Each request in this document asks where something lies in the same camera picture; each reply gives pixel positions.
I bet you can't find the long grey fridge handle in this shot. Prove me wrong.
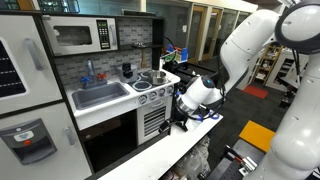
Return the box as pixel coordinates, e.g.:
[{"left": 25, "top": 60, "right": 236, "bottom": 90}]
[{"left": 23, "top": 38, "right": 44, "bottom": 72}]

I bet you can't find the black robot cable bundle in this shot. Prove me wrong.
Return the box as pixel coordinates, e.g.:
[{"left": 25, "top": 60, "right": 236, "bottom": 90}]
[{"left": 189, "top": 49, "right": 229, "bottom": 122}]

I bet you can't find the black padded bench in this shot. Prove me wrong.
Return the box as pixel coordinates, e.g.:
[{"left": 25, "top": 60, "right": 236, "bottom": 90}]
[{"left": 277, "top": 76, "right": 301, "bottom": 109}]

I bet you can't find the wooden framed glass door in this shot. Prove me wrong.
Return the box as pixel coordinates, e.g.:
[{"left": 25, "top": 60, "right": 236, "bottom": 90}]
[
  {"left": 187, "top": 4, "right": 208, "bottom": 64},
  {"left": 203, "top": 8, "right": 224, "bottom": 61}
]

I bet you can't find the wooden bookshelf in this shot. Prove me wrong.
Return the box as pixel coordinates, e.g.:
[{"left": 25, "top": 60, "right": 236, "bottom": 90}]
[{"left": 253, "top": 44, "right": 284, "bottom": 84}]

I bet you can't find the white and black toy kitchen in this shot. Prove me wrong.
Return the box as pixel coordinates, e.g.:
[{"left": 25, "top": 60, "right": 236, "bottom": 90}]
[{"left": 0, "top": 9, "right": 182, "bottom": 180}]

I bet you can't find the short grey fridge handle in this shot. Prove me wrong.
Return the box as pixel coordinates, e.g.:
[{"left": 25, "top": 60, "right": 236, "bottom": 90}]
[{"left": 63, "top": 127, "right": 76, "bottom": 147}]

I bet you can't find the grey toy water dispenser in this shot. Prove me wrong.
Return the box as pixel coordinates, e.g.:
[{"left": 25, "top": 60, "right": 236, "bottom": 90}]
[{"left": 0, "top": 118, "right": 58, "bottom": 167}]

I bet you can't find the black wire cart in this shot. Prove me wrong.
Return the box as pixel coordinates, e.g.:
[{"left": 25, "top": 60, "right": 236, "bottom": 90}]
[{"left": 163, "top": 61, "right": 221, "bottom": 133}]

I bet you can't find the clear plastic wrapped bundle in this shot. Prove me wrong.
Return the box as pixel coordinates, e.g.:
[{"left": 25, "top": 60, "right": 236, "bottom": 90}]
[{"left": 173, "top": 134, "right": 212, "bottom": 180}]

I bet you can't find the wooden toy spatula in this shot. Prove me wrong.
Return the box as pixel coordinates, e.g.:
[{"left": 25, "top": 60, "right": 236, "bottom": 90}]
[{"left": 141, "top": 48, "right": 148, "bottom": 70}]

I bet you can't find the yellow floor mat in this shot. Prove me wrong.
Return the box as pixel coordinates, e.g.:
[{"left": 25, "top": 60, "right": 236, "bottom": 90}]
[{"left": 238, "top": 119, "right": 278, "bottom": 153}]

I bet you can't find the grey lidded toy pot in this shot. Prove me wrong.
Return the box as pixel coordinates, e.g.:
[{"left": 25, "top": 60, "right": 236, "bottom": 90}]
[{"left": 115, "top": 62, "right": 139, "bottom": 84}]

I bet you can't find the blue and green gadget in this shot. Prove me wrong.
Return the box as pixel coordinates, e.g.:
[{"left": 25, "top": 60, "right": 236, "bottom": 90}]
[{"left": 165, "top": 43, "right": 190, "bottom": 64}]

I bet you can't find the round stove burner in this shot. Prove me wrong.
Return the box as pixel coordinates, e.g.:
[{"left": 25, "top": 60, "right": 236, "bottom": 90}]
[
  {"left": 132, "top": 80, "right": 153, "bottom": 93},
  {"left": 138, "top": 69, "right": 151, "bottom": 81}
]

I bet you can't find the grey toy sink basin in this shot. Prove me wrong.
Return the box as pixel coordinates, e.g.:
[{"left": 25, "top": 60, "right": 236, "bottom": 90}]
[{"left": 70, "top": 82, "right": 130, "bottom": 111}]

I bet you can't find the white toy oven door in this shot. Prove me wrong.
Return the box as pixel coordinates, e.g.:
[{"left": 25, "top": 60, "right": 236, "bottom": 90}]
[{"left": 135, "top": 96, "right": 173, "bottom": 146}]

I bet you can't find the white cabinet with glass doors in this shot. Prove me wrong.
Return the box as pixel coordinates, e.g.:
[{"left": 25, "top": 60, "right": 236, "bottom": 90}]
[{"left": 275, "top": 49, "right": 320, "bottom": 92}]

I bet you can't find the red floor mat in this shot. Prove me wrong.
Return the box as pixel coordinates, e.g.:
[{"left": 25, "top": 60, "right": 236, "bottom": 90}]
[{"left": 242, "top": 84, "right": 269, "bottom": 100}]

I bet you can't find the small metal dish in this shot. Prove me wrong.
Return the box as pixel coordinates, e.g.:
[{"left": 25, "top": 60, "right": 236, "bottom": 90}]
[{"left": 130, "top": 41, "right": 151, "bottom": 49}]

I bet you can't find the shiny steel pot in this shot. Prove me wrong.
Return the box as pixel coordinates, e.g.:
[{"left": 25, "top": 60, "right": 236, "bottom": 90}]
[{"left": 147, "top": 69, "right": 168, "bottom": 86}]

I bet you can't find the grey toy faucet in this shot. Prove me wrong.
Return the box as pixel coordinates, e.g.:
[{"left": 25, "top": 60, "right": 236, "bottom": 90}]
[{"left": 79, "top": 59, "right": 108, "bottom": 90}]

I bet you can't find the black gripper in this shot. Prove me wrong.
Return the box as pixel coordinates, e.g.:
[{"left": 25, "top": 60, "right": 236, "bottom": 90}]
[{"left": 158, "top": 105, "right": 190, "bottom": 134}]

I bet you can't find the grey oven door handle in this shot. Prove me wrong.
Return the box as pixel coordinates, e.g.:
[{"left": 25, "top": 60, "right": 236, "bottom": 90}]
[{"left": 148, "top": 100, "right": 165, "bottom": 109}]

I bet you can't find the white toy microwave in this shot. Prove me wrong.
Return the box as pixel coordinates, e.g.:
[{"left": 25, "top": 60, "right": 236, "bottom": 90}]
[{"left": 41, "top": 16, "right": 119, "bottom": 57}]

